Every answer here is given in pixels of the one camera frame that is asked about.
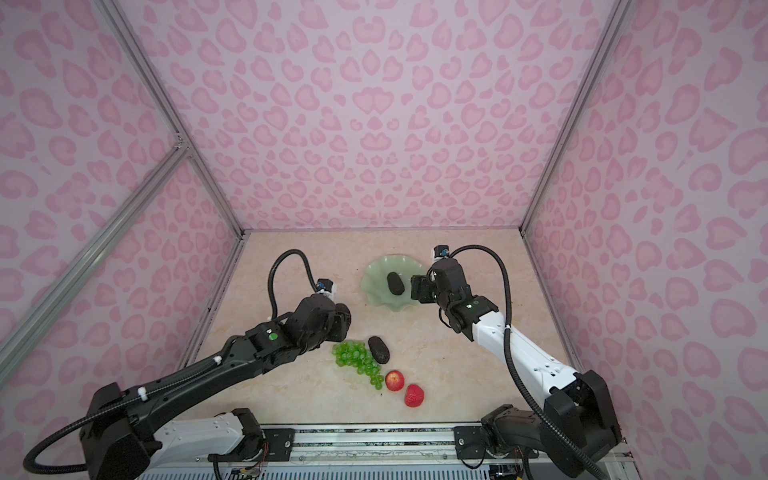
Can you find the aluminium diagonal frame bar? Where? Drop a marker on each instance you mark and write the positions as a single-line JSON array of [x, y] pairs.
[[43, 314]]

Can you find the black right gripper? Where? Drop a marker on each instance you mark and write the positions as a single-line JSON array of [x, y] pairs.
[[426, 283]]

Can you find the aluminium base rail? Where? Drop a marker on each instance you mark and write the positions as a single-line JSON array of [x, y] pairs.
[[373, 451]]

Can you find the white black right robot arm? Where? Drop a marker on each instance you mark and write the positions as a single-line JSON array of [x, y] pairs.
[[570, 416]]

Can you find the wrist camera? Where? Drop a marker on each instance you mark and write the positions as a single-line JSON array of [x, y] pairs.
[[441, 251], [326, 287]]

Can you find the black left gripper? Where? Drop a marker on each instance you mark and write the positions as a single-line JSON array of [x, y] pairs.
[[343, 322]]

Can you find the aluminium corner frame post left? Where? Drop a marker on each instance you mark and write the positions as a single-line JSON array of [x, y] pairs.
[[116, 21]]

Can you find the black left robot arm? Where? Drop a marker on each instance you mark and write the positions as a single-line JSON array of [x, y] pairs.
[[120, 442]]

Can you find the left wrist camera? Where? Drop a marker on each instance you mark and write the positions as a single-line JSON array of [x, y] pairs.
[[326, 287]]

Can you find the aluminium corner frame post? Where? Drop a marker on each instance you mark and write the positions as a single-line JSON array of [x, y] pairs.
[[116, 21], [620, 14]]

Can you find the dark avocado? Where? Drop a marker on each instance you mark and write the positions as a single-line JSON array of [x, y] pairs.
[[395, 284], [379, 350]]

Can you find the aluminium corner frame post right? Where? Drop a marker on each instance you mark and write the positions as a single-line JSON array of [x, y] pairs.
[[620, 14]]

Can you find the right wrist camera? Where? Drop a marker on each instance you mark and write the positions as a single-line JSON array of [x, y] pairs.
[[441, 251]]

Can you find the green grape bunch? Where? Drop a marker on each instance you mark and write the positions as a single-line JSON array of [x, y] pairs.
[[356, 355]]

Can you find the red yellow peach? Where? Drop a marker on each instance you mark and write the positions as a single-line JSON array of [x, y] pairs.
[[394, 380]]

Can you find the red strawberry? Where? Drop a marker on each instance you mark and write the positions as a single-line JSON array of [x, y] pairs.
[[414, 396]]

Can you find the green wavy fruit bowl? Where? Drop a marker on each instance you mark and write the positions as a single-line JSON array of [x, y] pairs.
[[386, 282]]

